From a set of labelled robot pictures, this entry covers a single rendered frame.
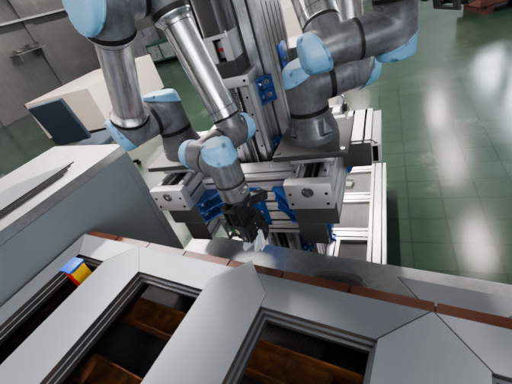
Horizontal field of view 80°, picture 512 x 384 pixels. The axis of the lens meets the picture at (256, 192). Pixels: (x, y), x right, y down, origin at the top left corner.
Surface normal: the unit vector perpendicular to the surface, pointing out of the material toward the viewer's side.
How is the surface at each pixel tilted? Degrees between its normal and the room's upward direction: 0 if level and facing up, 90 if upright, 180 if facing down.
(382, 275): 0
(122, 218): 90
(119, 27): 127
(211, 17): 90
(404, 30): 90
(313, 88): 90
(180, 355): 0
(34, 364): 0
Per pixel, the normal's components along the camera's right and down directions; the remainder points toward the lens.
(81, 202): 0.86, 0.06
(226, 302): -0.28, -0.78
